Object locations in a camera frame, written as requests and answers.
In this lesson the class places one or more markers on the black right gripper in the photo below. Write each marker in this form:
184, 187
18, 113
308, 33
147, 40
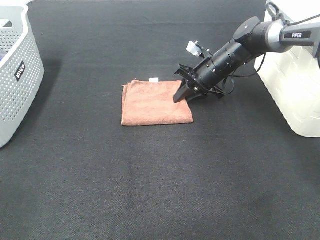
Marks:
190, 89

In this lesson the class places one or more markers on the brown towel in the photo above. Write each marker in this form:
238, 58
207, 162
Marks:
147, 103

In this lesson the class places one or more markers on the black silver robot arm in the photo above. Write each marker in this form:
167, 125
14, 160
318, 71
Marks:
254, 38

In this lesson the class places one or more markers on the white plastic storage box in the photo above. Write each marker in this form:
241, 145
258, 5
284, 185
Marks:
291, 71

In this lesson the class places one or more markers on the grey perforated laundry basket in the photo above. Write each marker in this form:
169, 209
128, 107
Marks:
21, 69

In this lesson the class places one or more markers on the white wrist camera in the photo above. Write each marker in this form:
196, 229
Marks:
194, 49

